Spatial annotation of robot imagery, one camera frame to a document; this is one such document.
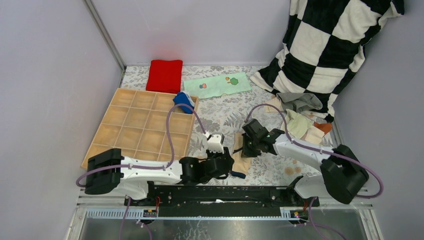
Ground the beige cloth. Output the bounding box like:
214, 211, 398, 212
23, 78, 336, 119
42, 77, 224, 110
230, 132, 252, 179

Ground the blue underwear with white lettering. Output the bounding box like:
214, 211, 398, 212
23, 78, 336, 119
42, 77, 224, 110
173, 91, 195, 114

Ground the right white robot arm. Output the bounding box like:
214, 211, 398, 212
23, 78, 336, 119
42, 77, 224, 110
242, 118, 370, 206

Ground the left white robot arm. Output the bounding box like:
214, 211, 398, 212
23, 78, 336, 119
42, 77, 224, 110
78, 148, 234, 206

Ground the cream cloth under grey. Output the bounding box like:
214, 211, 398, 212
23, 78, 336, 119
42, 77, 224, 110
264, 97, 283, 113

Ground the pale yellow cloth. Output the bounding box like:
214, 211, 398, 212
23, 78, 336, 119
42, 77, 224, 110
285, 109, 314, 139

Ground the floral patterned table mat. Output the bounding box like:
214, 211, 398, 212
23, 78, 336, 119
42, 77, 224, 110
121, 66, 320, 186

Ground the grey crumpled cloth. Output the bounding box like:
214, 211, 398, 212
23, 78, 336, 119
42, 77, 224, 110
276, 92, 323, 113

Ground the pale pink cloth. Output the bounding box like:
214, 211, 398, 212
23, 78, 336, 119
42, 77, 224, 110
301, 126, 325, 145

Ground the light green patterned cloth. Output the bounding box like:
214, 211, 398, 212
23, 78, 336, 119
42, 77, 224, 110
183, 72, 252, 99

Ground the orange cloth piece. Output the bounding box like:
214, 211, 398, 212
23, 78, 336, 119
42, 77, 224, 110
313, 122, 333, 135

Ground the wooden compartment tray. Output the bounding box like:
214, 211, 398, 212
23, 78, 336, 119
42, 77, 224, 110
81, 88, 196, 169

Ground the red folded cloth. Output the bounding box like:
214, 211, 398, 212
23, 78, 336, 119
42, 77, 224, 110
146, 59, 183, 94

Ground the black white checkered blanket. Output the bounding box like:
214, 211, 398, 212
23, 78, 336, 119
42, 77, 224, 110
250, 0, 405, 122

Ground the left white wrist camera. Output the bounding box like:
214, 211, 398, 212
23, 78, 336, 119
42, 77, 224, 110
204, 131, 225, 153

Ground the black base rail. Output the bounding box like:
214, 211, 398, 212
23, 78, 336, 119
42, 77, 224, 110
124, 184, 320, 218

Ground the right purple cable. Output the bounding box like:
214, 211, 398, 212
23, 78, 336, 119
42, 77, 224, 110
245, 103, 385, 240

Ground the purple cable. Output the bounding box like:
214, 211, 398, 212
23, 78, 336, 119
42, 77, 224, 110
75, 103, 210, 240
245, 103, 385, 240

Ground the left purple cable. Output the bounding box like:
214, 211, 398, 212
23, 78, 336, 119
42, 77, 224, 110
75, 103, 210, 240

